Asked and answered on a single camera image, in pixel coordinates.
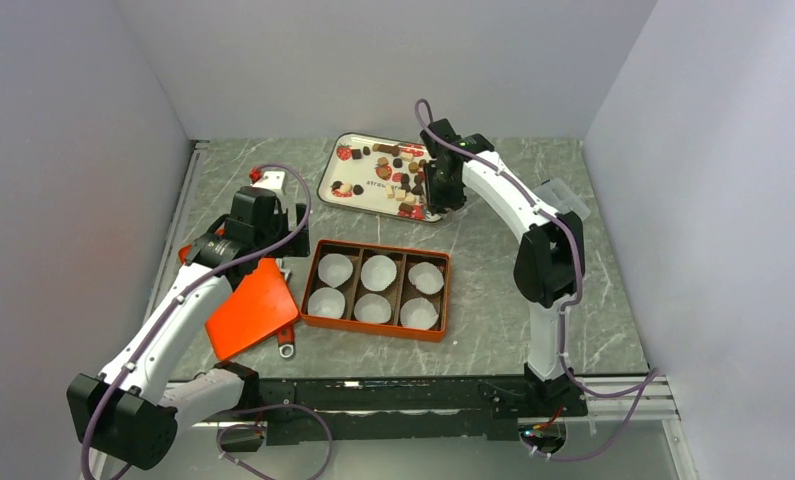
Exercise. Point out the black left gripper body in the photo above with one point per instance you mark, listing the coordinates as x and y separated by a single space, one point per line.
278 232

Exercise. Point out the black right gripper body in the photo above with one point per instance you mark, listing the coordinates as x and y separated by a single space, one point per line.
441 193

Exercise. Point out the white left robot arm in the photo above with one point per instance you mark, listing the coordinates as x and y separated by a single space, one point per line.
127 410

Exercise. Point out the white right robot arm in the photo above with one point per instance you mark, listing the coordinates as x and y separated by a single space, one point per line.
549 263

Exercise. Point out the orange chocolate box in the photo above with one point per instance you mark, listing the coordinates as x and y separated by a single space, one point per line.
398 293

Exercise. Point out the white strawberry tray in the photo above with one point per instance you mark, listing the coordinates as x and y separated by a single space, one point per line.
379 176

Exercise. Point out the orange box lid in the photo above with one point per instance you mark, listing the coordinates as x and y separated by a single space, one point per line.
254 312

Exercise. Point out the white paper cup back left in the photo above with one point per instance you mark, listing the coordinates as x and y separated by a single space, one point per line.
335 269

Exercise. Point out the white paper cup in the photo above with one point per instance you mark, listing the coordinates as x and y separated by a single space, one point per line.
326 302
335 269
426 278
378 273
373 309
419 314

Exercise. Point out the white paper cup front left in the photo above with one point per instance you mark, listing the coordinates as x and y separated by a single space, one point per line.
326 302

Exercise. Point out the white paper cup back right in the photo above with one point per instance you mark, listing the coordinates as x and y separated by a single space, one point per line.
426 278

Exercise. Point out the clear plastic compartment box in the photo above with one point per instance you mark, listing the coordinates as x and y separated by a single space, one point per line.
556 193

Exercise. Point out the white paper cup back middle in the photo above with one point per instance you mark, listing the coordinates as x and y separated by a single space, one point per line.
378 273

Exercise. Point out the white paper cup front right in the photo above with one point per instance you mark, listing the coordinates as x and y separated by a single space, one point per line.
419 314

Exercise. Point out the white paper cup front middle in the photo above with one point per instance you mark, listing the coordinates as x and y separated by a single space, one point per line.
373 309

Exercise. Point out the white bracket with red knob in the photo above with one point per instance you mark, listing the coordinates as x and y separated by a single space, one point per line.
271 180

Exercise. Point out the red handled adjustable wrench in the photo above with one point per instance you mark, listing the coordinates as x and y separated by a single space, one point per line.
285 335

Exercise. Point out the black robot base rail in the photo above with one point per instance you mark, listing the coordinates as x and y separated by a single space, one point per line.
495 408

